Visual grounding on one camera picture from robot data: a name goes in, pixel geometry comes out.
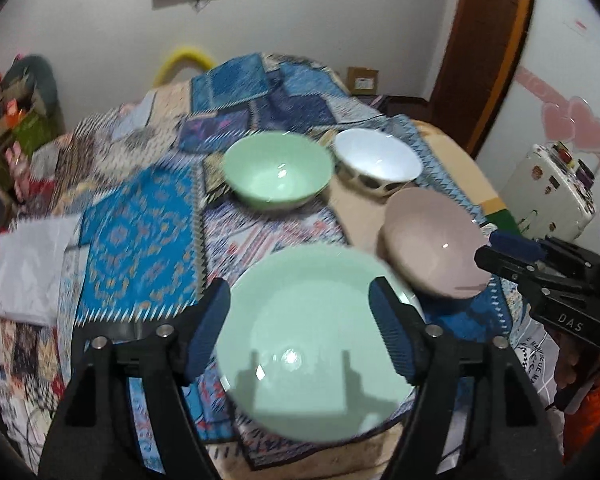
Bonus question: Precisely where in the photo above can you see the white spotted bowl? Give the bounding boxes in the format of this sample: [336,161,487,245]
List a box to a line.
[334,128,423,197]

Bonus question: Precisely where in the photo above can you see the light green plate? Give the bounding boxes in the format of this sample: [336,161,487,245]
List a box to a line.
[214,246,423,443]

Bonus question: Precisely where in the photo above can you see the yellow foam tube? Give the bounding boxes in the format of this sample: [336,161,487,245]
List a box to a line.
[152,47,217,88]

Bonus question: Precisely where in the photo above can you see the brown wooden door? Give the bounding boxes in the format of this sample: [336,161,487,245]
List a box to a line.
[430,0,538,156]

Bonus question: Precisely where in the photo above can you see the light green bowl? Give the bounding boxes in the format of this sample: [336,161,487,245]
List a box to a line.
[222,131,333,212]

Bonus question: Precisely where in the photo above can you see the cardboard box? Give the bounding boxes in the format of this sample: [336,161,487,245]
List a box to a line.
[347,66,380,95]

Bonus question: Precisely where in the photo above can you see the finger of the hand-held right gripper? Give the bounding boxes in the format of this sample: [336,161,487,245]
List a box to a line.
[474,246,597,302]
[490,231,600,282]

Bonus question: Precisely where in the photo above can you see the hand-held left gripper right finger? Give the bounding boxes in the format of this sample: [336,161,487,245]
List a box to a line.
[369,276,566,480]

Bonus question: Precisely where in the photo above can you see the white suitcase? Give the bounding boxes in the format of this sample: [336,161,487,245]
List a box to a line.
[500,142,598,243]

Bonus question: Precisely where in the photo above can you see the white sliding wardrobe door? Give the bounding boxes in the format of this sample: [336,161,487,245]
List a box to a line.
[472,0,600,211]

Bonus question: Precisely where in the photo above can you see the person's right forearm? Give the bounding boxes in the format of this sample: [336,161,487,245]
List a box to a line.
[555,335,600,466]

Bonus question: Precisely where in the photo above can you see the pink bowl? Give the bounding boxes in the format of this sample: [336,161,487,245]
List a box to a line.
[377,189,493,301]

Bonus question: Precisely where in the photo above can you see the pink heart stickers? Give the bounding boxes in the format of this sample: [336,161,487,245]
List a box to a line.
[542,97,600,153]

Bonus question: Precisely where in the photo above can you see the green gift bag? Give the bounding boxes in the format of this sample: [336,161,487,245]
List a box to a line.
[12,110,53,153]

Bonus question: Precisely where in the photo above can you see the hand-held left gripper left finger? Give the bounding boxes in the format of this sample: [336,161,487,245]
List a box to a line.
[37,277,232,480]

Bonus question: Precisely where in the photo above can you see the white cloth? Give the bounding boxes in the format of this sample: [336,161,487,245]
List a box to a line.
[0,214,83,326]

